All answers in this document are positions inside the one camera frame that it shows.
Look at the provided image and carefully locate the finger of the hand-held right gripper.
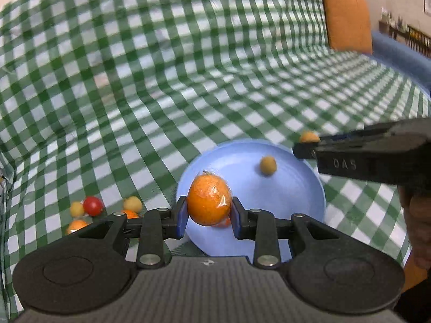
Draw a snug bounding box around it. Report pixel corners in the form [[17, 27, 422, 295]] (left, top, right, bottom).
[[292, 142, 320, 161], [319, 128, 367, 143]]

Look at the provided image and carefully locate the red cherry tomato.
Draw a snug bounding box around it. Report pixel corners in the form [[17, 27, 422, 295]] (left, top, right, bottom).
[[83, 196, 103, 217]]

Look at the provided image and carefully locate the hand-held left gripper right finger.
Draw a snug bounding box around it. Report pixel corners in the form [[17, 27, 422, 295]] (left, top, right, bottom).
[[231, 196, 345, 270]]

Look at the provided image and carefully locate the green white checked cloth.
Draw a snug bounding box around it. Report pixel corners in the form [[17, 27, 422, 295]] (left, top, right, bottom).
[[0, 0, 431, 320]]

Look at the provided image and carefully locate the small yellow-brown round fruit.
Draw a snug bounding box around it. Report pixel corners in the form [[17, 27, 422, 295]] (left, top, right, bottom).
[[259, 155, 278, 176]]

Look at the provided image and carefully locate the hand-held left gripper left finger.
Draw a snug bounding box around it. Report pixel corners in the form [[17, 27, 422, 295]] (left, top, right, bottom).
[[72, 196, 188, 270]]

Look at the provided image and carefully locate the plastic-wrapped large orange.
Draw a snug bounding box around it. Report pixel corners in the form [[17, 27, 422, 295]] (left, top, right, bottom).
[[186, 171, 233, 227]]

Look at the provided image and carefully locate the dark wooden shelf with plants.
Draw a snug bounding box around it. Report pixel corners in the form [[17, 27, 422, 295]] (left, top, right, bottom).
[[378, 7, 431, 58]]

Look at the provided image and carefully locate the blue sofa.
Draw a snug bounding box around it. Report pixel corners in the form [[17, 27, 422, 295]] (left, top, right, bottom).
[[370, 30, 431, 95]]

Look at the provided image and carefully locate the light blue round plate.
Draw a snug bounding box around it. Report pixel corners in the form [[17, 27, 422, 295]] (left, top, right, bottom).
[[175, 139, 326, 265]]

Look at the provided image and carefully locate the person's right hand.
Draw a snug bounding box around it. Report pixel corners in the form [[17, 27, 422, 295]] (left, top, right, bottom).
[[397, 184, 431, 270]]

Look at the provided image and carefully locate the orange cushion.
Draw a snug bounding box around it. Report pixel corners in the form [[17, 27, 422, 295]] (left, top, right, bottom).
[[319, 0, 374, 54]]

